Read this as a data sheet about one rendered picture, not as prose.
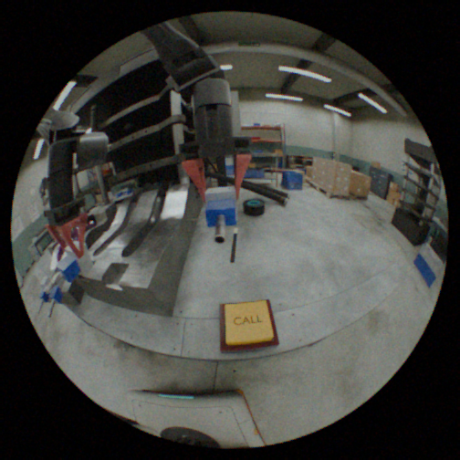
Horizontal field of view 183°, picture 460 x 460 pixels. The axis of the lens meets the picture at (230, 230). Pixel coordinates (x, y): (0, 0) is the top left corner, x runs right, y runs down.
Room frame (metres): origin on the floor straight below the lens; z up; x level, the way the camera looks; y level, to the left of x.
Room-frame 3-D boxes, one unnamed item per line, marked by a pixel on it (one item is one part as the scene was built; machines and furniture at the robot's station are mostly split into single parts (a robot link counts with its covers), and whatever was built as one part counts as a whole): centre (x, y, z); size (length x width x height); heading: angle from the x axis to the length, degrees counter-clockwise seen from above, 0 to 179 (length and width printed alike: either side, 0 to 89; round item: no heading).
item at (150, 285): (0.34, 0.24, 0.87); 0.50 x 0.26 x 0.14; 0
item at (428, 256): (-0.15, -3.00, 0.28); 0.61 x 0.41 x 0.15; 172
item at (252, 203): (0.47, -0.09, 0.82); 0.08 x 0.08 x 0.04
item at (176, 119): (1.23, 0.81, 1.20); 1.29 x 0.83 x 0.19; 90
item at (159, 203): (0.33, 0.25, 0.92); 0.35 x 0.16 x 0.09; 0
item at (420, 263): (-0.15, -3.00, 0.11); 0.61 x 0.41 x 0.22; 172
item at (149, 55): (1.26, 0.83, 1.75); 1.30 x 0.89 x 0.62; 90
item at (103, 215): (0.26, 0.60, 0.86); 0.50 x 0.26 x 0.11; 17
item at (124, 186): (1.15, 0.78, 0.87); 0.50 x 0.27 x 0.17; 0
